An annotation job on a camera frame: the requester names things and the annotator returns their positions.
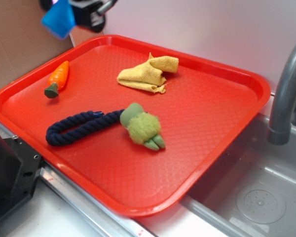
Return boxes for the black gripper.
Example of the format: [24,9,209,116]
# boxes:
[40,0,119,33]

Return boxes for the blue plastic bottle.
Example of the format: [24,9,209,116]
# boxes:
[41,0,76,40]

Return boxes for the orange toy carrot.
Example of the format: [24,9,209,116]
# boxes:
[44,61,69,99]

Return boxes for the brown cardboard panel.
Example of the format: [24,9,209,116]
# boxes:
[0,0,97,89]

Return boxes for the yellow cloth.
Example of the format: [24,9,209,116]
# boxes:
[116,54,179,94]

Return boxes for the green plush frog toy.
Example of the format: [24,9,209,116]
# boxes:
[120,103,166,151]

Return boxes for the red plastic tray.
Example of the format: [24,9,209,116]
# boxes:
[0,35,270,217]

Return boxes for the grey sink faucet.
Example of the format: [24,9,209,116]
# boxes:
[267,45,296,145]

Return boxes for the grey sink basin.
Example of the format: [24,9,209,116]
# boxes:
[182,115,296,237]

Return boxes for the dark blue rope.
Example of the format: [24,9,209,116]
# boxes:
[45,110,125,147]

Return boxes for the aluminium rail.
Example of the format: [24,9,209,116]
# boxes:
[0,115,158,237]

